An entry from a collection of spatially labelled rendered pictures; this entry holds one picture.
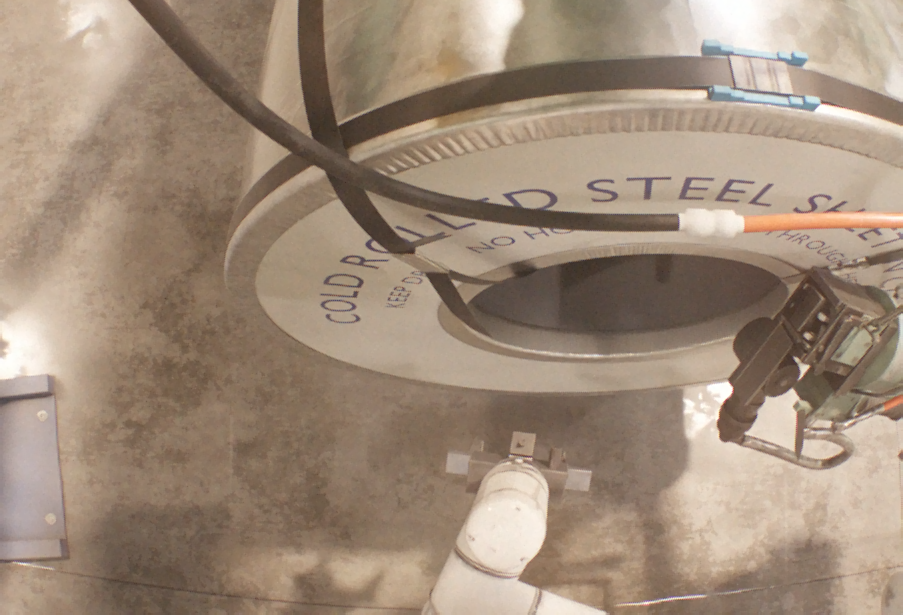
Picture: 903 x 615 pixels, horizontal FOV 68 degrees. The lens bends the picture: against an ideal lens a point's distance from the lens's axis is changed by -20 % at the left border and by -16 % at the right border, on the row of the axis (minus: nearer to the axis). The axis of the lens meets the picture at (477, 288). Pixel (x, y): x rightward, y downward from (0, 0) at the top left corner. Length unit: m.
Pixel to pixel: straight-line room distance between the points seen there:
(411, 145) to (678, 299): 0.84
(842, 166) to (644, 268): 0.76
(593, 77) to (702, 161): 0.15
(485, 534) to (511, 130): 0.42
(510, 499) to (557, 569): 1.06
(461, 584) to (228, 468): 1.13
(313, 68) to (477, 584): 0.58
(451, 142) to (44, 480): 1.65
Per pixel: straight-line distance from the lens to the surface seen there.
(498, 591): 0.92
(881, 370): 1.08
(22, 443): 2.18
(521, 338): 1.38
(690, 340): 1.43
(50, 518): 2.10
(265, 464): 1.94
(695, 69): 0.68
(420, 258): 0.82
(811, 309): 0.99
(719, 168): 0.78
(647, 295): 1.48
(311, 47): 0.78
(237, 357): 2.00
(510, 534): 0.86
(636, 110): 0.67
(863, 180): 0.85
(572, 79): 0.67
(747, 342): 1.06
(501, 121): 0.68
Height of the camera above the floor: 1.89
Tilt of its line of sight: 70 degrees down
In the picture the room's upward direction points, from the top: 11 degrees clockwise
